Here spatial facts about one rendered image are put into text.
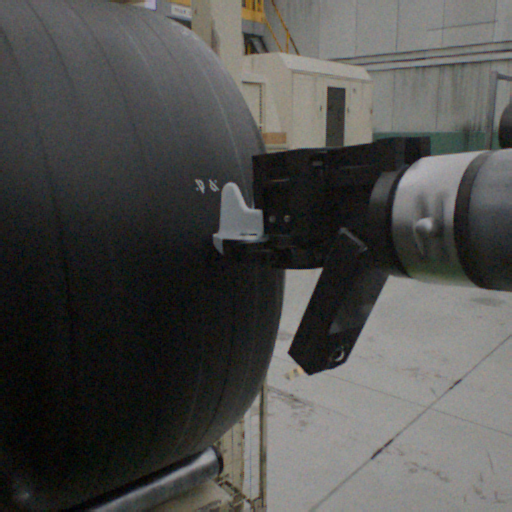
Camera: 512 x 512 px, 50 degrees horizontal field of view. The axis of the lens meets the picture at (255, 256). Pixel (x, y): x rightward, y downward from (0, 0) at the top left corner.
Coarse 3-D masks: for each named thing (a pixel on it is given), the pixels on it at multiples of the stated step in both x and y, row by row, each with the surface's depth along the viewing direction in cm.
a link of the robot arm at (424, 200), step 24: (432, 168) 30; (456, 168) 28; (408, 192) 30; (432, 192) 28; (456, 192) 27; (408, 216) 29; (432, 216) 29; (408, 240) 30; (432, 240) 29; (408, 264) 31; (432, 264) 29; (456, 264) 28; (480, 288) 30
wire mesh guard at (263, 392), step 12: (264, 384) 145; (264, 396) 145; (264, 408) 146; (240, 420) 142; (264, 420) 147; (264, 432) 148; (264, 444) 148; (252, 456) 148; (264, 456) 149; (264, 468) 150; (264, 480) 151; (240, 492) 147; (264, 492) 152; (252, 504) 151; (264, 504) 153
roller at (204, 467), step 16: (208, 448) 73; (176, 464) 70; (192, 464) 71; (208, 464) 72; (144, 480) 67; (160, 480) 68; (176, 480) 69; (192, 480) 70; (208, 480) 72; (96, 496) 64; (112, 496) 64; (128, 496) 65; (144, 496) 66; (160, 496) 67
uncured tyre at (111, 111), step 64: (0, 0) 49; (64, 0) 54; (0, 64) 44; (64, 64) 45; (128, 64) 49; (192, 64) 54; (0, 128) 42; (64, 128) 43; (128, 128) 46; (192, 128) 50; (256, 128) 56; (0, 192) 41; (64, 192) 42; (128, 192) 44; (192, 192) 48; (0, 256) 41; (64, 256) 41; (128, 256) 44; (192, 256) 48; (0, 320) 42; (64, 320) 42; (128, 320) 45; (192, 320) 49; (256, 320) 54; (0, 384) 44; (64, 384) 43; (128, 384) 46; (192, 384) 52; (256, 384) 59; (0, 448) 48; (64, 448) 46; (128, 448) 51; (192, 448) 61
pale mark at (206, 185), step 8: (192, 176) 48; (200, 176) 49; (208, 176) 49; (216, 176) 50; (192, 184) 48; (200, 184) 49; (208, 184) 49; (216, 184) 50; (200, 192) 49; (208, 192) 49; (216, 192) 50; (200, 200) 49
